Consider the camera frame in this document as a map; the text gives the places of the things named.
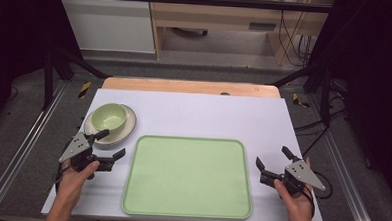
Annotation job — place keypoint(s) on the person's left hand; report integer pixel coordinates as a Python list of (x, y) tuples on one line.
[(75, 181)]

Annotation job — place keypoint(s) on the aluminium floor rail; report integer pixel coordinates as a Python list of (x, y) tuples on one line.
[(18, 156), (347, 183)]

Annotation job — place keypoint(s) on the person's right hand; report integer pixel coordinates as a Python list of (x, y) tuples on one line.
[(296, 202)]

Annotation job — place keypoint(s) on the yellow black floor tape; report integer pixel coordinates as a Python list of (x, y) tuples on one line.
[(84, 89), (298, 100)]

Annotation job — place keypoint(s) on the light green bowl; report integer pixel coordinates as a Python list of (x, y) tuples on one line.
[(109, 116)]

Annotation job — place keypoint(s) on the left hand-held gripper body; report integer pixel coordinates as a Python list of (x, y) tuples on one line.
[(78, 151)]

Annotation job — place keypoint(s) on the wooden table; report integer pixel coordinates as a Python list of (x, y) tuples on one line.
[(185, 86)]

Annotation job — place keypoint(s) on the black metal stand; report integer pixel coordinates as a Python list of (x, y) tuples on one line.
[(325, 92), (48, 74)]

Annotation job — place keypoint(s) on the white cabinet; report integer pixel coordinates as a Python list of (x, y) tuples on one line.
[(107, 23)]

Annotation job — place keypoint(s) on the cream round plate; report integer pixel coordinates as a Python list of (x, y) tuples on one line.
[(120, 134)]

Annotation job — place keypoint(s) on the wooden desk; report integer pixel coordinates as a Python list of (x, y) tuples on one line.
[(221, 21)]

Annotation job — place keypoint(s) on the light green tray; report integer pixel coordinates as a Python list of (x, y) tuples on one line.
[(187, 177)]

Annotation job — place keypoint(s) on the white board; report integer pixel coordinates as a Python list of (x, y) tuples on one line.
[(197, 117)]

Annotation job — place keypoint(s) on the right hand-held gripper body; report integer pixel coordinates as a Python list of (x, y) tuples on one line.
[(296, 177)]

